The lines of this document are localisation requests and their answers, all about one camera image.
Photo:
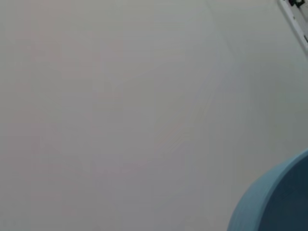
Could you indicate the blue bowl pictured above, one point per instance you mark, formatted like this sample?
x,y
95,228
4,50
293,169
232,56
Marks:
x,y
276,199

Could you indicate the white metal frame bar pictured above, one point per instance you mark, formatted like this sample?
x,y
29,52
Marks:
x,y
294,21

